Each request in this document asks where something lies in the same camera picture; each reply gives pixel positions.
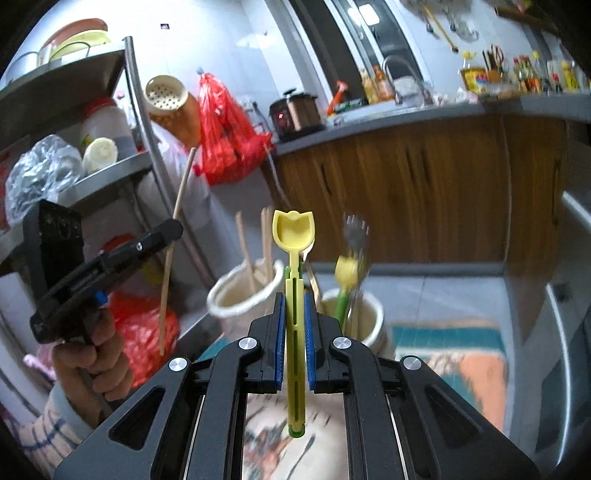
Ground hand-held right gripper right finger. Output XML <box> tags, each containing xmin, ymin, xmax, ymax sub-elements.
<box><xmin>304</xmin><ymin>292</ymin><xmax>542</xmax><ymax>480</ymax></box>

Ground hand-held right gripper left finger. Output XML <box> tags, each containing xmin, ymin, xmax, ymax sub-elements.
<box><xmin>52</xmin><ymin>292</ymin><xmax>286</xmax><ymax>480</ymax></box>

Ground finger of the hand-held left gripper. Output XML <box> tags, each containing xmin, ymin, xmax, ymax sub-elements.
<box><xmin>98</xmin><ymin>219</ymin><xmax>185</xmax><ymax>288</ymax></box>

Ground yellow plastic spoon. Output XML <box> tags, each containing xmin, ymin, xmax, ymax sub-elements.
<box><xmin>271</xmin><ymin>209</ymin><xmax>317</xmax><ymax>438</ymax></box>

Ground floral ceramic double utensil holder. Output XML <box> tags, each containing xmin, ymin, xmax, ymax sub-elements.
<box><xmin>206</xmin><ymin>258</ymin><xmax>385</xmax><ymax>361</ymax></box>

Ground silver metal fork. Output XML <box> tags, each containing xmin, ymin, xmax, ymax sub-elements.
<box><xmin>342</xmin><ymin>211</ymin><xmax>371</xmax><ymax>326</ymax></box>

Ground person's left forearm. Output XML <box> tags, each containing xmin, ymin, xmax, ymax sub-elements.
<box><xmin>17</xmin><ymin>385</ymin><xmax>110</xmax><ymax>474</ymax></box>

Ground person's left hand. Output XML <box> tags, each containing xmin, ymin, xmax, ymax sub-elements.
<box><xmin>52</xmin><ymin>311</ymin><xmax>136</xmax><ymax>429</ymax></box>

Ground clear plastic bag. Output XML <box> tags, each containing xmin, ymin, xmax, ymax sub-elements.
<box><xmin>4</xmin><ymin>134</ymin><xmax>85</xmax><ymax>219</ymax></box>

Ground yellow tulip green-stem spoon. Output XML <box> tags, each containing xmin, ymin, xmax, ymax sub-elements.
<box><xmin>333</xmin><ymin>254</ymin><xmax>362</xmax><ymax>324</ymax></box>

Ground stainless steel shelf rack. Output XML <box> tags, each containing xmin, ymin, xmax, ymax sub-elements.
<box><xmin>0</xmin><ymin>36</ymin><xmax>215</xmax><ymax>352</ymax></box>

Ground white round vegetable piece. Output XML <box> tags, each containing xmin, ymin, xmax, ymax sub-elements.
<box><xmin>82</xmin><ymin>137</ymin><xmax>118</xmax><ymax>175</ymax></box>

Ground white plastic jar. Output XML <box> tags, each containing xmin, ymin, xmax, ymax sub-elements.
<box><xmin>80</xmin><ymin>97</ymin><xmax>138</xmax><ymax>163</ymax></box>

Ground hanging red plastic bag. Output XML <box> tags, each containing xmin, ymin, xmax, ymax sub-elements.
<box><xmin>193</xmin><ymin>73</ymin><xmax>274</xmax><ymax>186</ymax></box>

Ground beige perforated holder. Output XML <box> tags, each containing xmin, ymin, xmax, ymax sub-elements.
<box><xmin>142</xmin><ymin>74</ymin><xmax>202</xmax><ymax>147</ymax></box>

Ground printed table mat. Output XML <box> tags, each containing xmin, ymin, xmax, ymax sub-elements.
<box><xmin>198</xmin><ymin>318</ymin><xmax>509</xmax><ymax>480</ymax></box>

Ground wooden kitchen cabinet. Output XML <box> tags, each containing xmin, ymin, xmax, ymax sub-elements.
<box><xmin>262</xmin><ymin>113</ymin><xmax>570</xmax><ymax>267</ymax></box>

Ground brown rice cooker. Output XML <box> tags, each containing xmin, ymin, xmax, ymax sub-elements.
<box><xmin>269</xmin><ymin>88</ymin><xmax>325</xmax><ymax>140</ymax></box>

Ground stacked bowls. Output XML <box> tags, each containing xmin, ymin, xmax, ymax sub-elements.
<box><xmin>38</xmin><ymin>17</ymin><xmax>112</xmax><ymax>64</ymax></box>

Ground grey kitchen countertop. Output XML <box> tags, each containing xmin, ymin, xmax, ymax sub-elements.
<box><xmin>272</xmin><ymin>97</ymin><xmax>591</xmax><ymax>156</ymax></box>

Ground metal kitchen faucet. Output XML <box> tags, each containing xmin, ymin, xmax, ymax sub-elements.
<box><xmin>381</xmin><ymin>54</ymin><xmax>434</xmax><ymax>106</ymax></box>

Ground yellow box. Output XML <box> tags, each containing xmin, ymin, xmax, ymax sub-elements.
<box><xmin>458</xmin><ymin>67</ymin><xmax>491</xmax><ymax>94</ymax></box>

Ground row of condiment bottles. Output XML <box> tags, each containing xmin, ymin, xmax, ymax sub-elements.
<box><xmin>512</xmin><ymin>50</ymin><xmax>591</xmax><ymax>94</ymax></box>

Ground stainless steel frame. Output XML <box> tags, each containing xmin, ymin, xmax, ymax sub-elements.
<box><xmin>505</xmin><ymin>189</ymin><xmax>591</xmax><ymax>464</ymax></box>

